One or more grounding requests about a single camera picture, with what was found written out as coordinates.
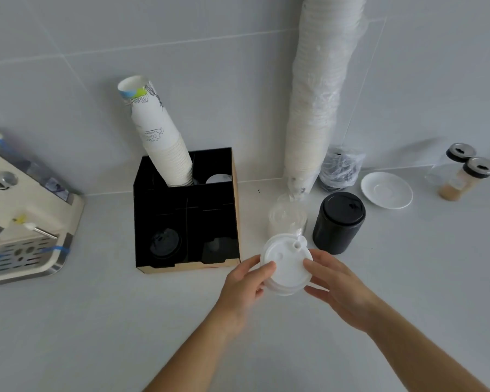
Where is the person's left hand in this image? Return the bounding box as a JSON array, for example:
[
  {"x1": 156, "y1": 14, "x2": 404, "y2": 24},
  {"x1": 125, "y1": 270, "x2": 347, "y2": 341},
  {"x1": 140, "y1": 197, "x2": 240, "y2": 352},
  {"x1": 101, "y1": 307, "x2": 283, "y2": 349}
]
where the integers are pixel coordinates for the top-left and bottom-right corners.
[{"x1": 217, "y1": 255, "x2": 277, "y2": 333}]

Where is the person's right hand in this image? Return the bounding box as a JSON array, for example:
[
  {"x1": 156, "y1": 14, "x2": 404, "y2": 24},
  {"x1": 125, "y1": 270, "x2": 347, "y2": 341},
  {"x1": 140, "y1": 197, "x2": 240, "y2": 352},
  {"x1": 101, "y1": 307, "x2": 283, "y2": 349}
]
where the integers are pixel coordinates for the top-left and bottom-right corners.
[{"x1": 303, "y1": 250, "x2": 383, "y2": 335}]

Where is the white plastic cup lid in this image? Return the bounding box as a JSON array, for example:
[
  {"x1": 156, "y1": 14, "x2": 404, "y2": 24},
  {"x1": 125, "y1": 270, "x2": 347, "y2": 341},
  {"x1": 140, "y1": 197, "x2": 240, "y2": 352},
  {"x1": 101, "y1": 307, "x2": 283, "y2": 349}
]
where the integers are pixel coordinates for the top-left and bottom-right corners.
[{"x1": 260, "y1": 232, "x2": 311, "y2": 297}]

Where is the person's left forearm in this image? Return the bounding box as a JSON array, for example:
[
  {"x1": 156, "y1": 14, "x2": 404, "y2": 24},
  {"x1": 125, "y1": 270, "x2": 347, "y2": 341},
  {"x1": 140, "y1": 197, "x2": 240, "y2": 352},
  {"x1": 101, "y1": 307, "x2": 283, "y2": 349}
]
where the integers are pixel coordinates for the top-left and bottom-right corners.
[{"x1": 143, "y1": 317, "x2": 250, "y2": 392}]

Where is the person's right forearm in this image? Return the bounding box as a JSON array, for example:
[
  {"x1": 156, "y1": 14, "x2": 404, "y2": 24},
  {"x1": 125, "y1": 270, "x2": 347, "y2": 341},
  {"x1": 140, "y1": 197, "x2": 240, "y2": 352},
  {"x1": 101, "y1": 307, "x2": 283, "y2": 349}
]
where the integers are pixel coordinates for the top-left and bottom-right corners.
[{"x1": 361, "y1": 299, "x2": 490, "y2": 392}]

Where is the black cylindrical canister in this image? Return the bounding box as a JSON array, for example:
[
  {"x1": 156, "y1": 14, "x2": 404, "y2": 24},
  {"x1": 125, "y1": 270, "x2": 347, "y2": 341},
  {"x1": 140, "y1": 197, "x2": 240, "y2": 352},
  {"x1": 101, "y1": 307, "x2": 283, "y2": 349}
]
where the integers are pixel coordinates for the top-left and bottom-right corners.
[{"x1": 312, "y1": 192, "x2": 366, "y2": 255}]

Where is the black cardboard organizer box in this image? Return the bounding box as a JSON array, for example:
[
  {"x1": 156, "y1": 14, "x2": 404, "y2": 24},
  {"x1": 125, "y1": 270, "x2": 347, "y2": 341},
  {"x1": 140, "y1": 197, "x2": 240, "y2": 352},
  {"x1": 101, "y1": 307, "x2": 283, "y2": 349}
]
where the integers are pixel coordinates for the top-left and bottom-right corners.
[{"x1": 133, "y1": 148, "x2": 241, "y2": 275}]

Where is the black cup lid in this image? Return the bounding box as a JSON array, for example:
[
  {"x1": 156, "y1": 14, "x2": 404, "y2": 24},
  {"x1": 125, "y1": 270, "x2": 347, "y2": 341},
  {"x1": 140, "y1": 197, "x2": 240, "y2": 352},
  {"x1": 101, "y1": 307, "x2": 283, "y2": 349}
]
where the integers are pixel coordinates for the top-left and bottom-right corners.
[{"x1": 149, "y1": 228, "x2": 183, "y2": 258}]

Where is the plastic bag of black lids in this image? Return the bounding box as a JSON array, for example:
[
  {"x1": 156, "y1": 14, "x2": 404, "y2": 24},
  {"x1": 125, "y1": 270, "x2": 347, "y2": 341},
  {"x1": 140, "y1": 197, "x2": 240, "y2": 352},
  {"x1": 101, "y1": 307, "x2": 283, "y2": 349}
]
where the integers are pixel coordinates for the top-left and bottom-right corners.
[{"x1": 319, "y1": 146, "x2": 366, "y2": 193}]

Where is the white saucer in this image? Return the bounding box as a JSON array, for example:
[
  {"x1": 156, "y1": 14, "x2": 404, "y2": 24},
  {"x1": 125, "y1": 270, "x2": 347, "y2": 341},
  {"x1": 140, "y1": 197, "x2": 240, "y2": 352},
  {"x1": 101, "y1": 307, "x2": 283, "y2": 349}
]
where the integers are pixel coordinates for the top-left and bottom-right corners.
[{"x1": 360, "y1": 171, "x2": 414, "y2": 210}]

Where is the stack of printed paper cups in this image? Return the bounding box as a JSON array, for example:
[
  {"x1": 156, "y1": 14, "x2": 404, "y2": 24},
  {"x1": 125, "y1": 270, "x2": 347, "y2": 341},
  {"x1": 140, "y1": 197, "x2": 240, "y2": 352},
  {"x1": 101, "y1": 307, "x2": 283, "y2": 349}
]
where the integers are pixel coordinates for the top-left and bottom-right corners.
[{"x1": 117, "y1": 75, "x2": 194, "y2": 187}]

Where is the glass jar with brown powder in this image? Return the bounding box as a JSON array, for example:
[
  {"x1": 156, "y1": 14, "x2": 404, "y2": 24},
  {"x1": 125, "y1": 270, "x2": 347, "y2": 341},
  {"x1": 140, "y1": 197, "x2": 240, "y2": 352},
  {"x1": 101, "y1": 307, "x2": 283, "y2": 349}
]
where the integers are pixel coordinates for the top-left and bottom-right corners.
[{"x1": 438, "y1": 157, "x2": 490, "y2": 202}]

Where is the tall sleeved white cup stack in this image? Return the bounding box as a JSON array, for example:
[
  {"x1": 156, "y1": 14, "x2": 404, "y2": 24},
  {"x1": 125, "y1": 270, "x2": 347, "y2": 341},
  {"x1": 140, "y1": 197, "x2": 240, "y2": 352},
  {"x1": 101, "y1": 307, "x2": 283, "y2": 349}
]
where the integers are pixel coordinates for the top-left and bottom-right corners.
[{"x1": 283, "y1": 0, "x2": 369, "y2": 200}]

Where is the empty glass jar black lid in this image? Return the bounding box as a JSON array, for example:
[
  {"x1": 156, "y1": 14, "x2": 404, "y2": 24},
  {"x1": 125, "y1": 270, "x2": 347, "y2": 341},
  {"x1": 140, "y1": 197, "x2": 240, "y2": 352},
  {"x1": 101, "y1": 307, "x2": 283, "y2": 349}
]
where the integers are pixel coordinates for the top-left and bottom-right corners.
[{"x1": 425, "y1": 143, "x2": 476, "y2": 186}]

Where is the metal steam wand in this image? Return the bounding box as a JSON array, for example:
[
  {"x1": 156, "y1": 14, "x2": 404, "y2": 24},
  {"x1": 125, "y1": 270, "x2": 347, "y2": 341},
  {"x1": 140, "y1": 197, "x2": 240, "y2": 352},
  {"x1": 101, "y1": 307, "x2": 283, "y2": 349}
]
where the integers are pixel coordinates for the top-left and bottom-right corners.
[{"x1": 24, "y1": 222, "x2": 60, "y2": 238}]

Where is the metal drip tray grate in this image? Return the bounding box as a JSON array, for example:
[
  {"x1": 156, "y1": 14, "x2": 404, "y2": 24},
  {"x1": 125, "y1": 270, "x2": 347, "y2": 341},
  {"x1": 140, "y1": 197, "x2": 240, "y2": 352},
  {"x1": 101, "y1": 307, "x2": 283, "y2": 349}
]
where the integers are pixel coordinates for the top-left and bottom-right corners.
[{"x1": 0, "y1": 234, "x2": 72, "y2": 283}]

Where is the cream coffee machine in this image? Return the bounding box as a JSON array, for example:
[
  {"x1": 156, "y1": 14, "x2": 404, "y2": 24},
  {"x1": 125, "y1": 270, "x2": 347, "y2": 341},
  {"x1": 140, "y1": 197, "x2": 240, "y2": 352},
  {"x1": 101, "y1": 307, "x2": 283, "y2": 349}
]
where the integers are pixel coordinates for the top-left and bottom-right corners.
[{"x1": 0, "y1": 128, "x2": 85, "y2": 286}]

